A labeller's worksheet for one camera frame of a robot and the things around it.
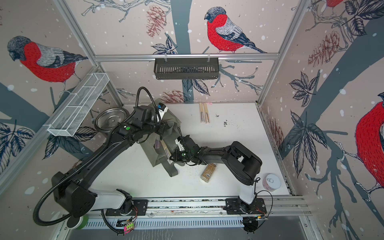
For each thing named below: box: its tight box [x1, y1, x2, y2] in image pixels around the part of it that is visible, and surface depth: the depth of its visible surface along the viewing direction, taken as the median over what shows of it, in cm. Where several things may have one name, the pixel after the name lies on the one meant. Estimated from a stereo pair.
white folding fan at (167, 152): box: [160, 139, 173, 165], surface depth 91 cm
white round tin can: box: [262, 173, 282, 192], surface depth 78 cm
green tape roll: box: [66, 214, 89, 230], surface depth 67 cm
